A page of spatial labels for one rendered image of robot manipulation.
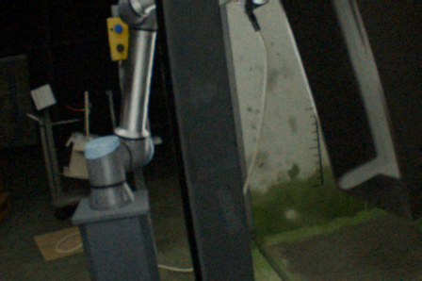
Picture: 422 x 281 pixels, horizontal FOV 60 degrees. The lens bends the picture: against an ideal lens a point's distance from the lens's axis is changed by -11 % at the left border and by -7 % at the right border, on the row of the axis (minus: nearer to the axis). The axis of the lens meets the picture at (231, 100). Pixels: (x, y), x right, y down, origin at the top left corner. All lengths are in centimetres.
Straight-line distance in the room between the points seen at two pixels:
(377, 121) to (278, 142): 65
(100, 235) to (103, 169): 26
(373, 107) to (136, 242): 135
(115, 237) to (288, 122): 133
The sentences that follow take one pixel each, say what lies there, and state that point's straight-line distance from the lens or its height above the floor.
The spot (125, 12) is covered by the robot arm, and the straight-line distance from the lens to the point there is 154.
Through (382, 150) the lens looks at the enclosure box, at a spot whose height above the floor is 61.
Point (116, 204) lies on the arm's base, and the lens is 162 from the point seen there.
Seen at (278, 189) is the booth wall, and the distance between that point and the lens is 251.
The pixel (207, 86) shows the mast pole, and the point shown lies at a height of 108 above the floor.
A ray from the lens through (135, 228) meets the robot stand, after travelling 159.
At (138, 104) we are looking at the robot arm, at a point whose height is 103.
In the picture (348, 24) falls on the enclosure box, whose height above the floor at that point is 129.
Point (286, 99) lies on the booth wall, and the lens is 245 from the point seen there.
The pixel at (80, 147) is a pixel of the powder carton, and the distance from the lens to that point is 375.
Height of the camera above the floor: 109
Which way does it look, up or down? 3 degrees down
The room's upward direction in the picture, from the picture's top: 7 degrees counter-clockwise
